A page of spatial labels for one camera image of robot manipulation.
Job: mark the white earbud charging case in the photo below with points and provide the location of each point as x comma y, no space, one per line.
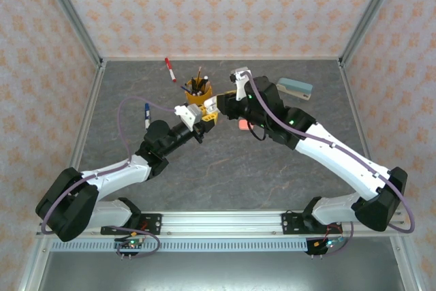
211,103

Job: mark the pink earbud charging case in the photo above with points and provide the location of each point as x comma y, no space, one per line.
244,125

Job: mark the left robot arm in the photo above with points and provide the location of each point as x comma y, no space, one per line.
116,171

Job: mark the yellow pen cup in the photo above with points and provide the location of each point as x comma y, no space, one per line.
195,98

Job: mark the black pen with white cap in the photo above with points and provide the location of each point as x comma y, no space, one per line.
205,81

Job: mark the blue pen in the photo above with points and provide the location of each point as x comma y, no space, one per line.
185,89

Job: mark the blue whiteboard marker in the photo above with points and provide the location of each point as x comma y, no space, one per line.
147,114

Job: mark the teal and beige stapler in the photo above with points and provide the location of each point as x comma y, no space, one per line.
296,89

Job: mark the wooden pencil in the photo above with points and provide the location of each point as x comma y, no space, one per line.
199,73

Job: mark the red whiteboard marker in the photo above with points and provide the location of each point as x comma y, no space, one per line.
170,69

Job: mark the grey metal panel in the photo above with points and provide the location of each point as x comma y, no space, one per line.
218,270

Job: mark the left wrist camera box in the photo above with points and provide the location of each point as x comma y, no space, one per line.
194,112

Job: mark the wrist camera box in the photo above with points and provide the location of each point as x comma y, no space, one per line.
240,90
194,112

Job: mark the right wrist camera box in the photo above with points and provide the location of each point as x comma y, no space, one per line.
240,90

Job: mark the aluminium table side rail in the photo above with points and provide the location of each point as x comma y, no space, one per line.
352,100
94,93

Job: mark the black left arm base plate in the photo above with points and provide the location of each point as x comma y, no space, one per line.
153,223

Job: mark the aluminium mounting rail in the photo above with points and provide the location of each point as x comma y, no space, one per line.
221,224

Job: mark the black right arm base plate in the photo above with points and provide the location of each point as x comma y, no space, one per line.
289,226

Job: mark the aluminium frame post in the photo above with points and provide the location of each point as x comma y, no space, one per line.
69,11
370,11

